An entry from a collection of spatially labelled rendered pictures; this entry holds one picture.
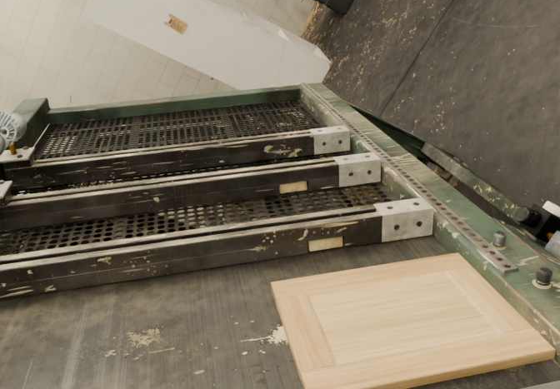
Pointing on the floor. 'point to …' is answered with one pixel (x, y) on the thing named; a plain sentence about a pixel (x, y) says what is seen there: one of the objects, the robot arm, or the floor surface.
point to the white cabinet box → (202, 29)
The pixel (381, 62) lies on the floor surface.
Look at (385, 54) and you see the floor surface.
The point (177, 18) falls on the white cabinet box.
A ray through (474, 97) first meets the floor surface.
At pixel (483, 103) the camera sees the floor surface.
